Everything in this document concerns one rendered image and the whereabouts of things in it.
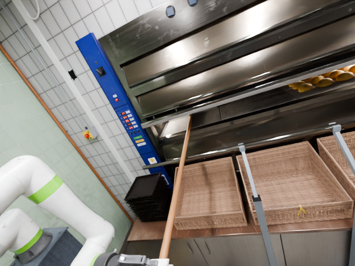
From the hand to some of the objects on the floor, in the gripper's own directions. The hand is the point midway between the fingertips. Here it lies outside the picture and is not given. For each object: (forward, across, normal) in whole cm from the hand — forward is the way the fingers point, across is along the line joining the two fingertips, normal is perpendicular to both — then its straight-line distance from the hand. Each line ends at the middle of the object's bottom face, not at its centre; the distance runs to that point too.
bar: (+30, +119, -51) cm, 133 cm away
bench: (+47, +119, -72) cm, 147 cm away
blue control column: (-46, +120, -195) cm, 233 cm away
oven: (+51, +119, -196) cm, 235 cm away
